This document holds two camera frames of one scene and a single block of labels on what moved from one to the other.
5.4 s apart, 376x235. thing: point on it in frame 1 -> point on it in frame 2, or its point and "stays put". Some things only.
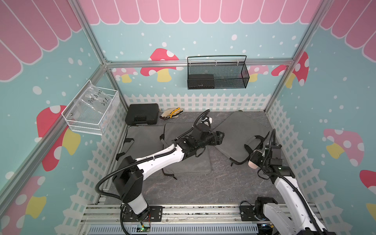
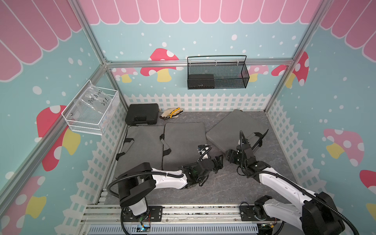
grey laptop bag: [243, 134] stays put
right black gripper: [255, 157] -> [230, 155]
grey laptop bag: [141, 140] stays put
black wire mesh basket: [217, 72] stays put
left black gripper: [214, 136] -> [220, 163]
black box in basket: [201, 81] stays put
